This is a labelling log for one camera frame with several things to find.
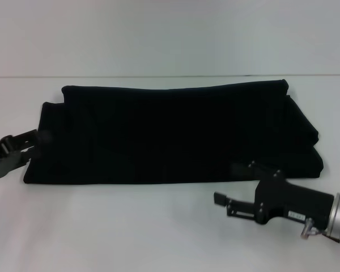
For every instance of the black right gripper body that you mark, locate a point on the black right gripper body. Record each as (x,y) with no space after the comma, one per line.
(289,202)

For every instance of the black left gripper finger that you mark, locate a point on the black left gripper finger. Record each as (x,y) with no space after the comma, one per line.
(35,137)

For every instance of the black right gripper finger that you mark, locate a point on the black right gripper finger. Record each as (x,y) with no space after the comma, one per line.
(238,208)
(249,170)

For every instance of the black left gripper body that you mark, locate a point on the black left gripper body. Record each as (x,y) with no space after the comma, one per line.
(4,158)

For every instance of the black shirt with FREE print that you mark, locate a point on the black shirt with FREE print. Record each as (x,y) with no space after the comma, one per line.
(173,136)

